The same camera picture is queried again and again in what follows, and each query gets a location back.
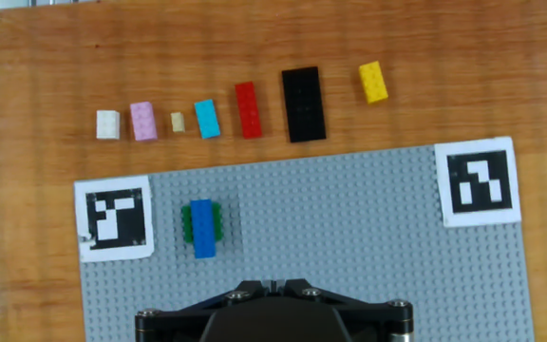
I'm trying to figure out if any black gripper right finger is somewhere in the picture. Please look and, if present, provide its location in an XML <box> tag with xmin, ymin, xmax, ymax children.
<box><xmin>283</xmin><ymin>277</ymin><xmax>415</xmax><ymax>342</ymax></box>

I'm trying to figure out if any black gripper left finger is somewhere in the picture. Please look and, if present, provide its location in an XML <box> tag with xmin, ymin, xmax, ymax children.
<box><xmin>134</xmin><ymin>278</ymin><xmax>275</xmax><ymax>342</ymax></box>

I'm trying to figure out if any red Lego brick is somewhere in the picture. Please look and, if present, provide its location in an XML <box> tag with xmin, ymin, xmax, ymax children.
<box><xmin>234</xmin><ymin>81</ymin><xmax>264</xmax><ymax>141</ymax></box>

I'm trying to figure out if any yellow Lego brick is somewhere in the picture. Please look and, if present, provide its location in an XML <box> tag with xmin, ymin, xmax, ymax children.
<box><xmin>358</xmin><ymin>60</ymin><xmax>390</xmax><ymax>105</ymax></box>

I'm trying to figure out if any grey Lego baseplate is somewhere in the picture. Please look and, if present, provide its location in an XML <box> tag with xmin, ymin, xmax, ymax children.
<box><xmin>73</xmin><ymin>142</ymin><xmax>537</xmax><ymax>342</ymax></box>

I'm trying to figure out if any blue Lego brick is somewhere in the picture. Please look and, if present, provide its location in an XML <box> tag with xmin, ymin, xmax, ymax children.
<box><xmin>189</xmin><ymin>199</ymin><xmax>217</xmax><ymax>260</ymax></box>

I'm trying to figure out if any green Lego brick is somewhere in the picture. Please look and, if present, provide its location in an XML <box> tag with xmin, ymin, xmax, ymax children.
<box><xmin>180</xmin><ymin>200</ymin><xmax>224</xmax><ymax>245</ymax></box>

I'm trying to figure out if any small beige Lego brick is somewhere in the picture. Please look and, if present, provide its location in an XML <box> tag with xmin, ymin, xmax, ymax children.
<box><xmin>169</xmin><ymin>111</ymin><xmax>186</xmax><ymax>134</ymax></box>

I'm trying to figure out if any pink Lego brick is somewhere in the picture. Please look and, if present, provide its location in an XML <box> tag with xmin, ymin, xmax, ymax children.
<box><xmin>129</xmin><ymin>101</ymin><xmax>159</xmax><ymax>143</ymax></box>

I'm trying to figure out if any white Lego brick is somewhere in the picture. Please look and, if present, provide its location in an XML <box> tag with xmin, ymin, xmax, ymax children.
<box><xmin>95</xmin><ymin>109</ymin><xmax>122</xmax><ymax>141</ymax></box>

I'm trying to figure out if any cyan Lego brick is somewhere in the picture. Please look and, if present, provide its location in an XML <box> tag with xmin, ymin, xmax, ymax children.
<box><xmin>193</xmin><ymin>98</ymin><xmax>222</xmax><ymax>141</ymax></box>

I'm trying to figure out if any black Lego plate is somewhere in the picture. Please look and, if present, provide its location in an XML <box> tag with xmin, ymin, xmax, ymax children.
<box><xmin>280</xmin><ymin>66</ymin><xmax>328</xmax><ymax>144</ymax></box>

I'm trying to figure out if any black white fiducial marker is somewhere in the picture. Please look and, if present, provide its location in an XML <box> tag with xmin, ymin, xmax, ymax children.
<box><xmin>433</xmin><ymin>136</ymin><xmax>523</xmax><ymax>229</ymax></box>
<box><xmin>73</xmin><ymin>174</ymin><xmax>156</xmax><ymax>264</ymax></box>

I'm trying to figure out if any wood pattern table mat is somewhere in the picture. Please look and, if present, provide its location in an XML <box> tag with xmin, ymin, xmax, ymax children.
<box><xmin>0</xmin><ymin>0</ymin><xmax>547</xmax><ymax>342</ymax></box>

